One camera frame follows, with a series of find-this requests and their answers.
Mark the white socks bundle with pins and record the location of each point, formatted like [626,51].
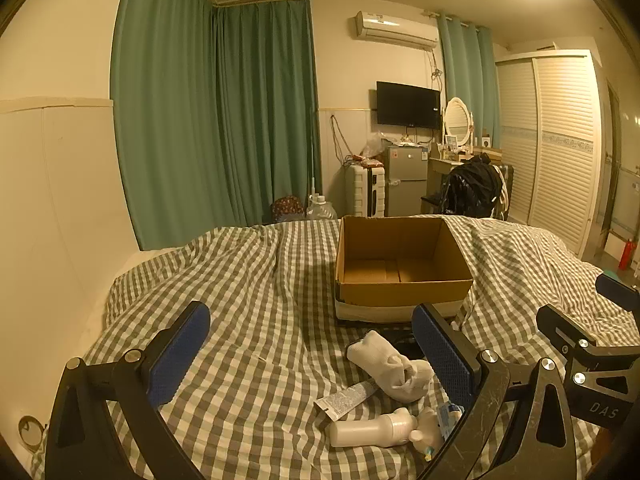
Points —
[392,365]

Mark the white squeeze tube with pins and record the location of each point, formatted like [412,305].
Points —
[342,400]

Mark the white slatted wardrobe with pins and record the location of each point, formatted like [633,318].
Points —
[555,145]

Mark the grey checked blanket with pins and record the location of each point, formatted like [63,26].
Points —
[250,300]

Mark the small white bottle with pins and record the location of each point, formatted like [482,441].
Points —
[427,432]

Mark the large white plastic bottle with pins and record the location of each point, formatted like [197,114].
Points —
[365,430]

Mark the white ribbed suitcase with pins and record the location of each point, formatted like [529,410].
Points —
[366,190]

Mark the white oval mirror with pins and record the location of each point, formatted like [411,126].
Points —
[457,117]

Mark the black wall television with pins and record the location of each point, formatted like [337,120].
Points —
[407,105]

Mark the white dressing table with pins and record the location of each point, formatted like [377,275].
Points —
[442,165]

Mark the red fire extinguisher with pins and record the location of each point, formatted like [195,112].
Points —
[628,255]

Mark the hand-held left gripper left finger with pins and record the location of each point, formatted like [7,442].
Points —
[180,355]

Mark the white air conditioner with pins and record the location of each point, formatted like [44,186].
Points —
[395,27]

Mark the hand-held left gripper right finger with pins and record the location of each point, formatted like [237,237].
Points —
[442,352]

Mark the clear water jug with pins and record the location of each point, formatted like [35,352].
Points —
[321,208]

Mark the wide green curtain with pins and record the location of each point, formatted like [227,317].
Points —
[210,120]

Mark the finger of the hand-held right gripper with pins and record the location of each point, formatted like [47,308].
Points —
[562,327]
[620,290]

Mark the grey small fridge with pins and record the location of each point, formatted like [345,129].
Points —
[405,180]

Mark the dark cloth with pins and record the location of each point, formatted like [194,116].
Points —
[402,345]

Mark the brown cardboard box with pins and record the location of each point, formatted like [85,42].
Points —
[395,247]

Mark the clear plastic bag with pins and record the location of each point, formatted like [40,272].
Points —
[374,147]

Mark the tape roll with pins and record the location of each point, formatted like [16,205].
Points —
[31,432]

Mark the floral bag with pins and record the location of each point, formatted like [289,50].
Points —
[287,208]

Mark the chair with black jacket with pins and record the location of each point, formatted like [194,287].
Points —
[472,185]

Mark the narrow green curtain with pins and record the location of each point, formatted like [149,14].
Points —
[467,75]

